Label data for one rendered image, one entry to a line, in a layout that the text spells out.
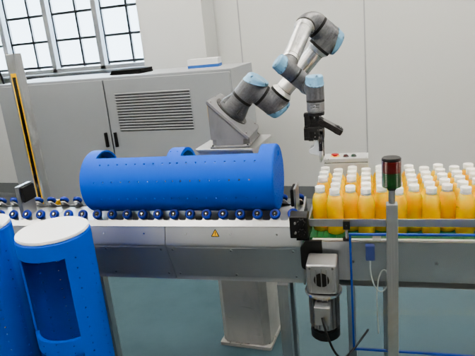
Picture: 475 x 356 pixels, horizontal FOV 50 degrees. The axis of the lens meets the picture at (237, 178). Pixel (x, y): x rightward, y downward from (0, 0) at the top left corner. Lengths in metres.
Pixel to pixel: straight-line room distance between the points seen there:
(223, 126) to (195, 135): 1.40
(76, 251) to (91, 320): 0.30
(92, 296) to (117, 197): 0.45
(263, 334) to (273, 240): 0.91
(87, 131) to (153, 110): 0.66
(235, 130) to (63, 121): 2.27
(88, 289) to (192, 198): 0.55
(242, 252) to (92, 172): 0.74
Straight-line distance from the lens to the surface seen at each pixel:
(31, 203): 2.73
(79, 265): 2.03
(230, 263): 2.25
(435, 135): 4.85
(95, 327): 2.17
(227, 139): 2.51
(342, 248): 2.00
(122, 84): 4.10
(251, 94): 2.53
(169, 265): 2.36
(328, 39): 2.51
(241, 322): 2.92
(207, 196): 2.12
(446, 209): 2.05
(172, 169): 2.15
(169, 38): 4.95
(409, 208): 2.04
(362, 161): 2.36
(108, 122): 4.24
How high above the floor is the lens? 1.71
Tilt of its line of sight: 16 degrees down
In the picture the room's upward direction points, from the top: 6 degrees counter-clockwise
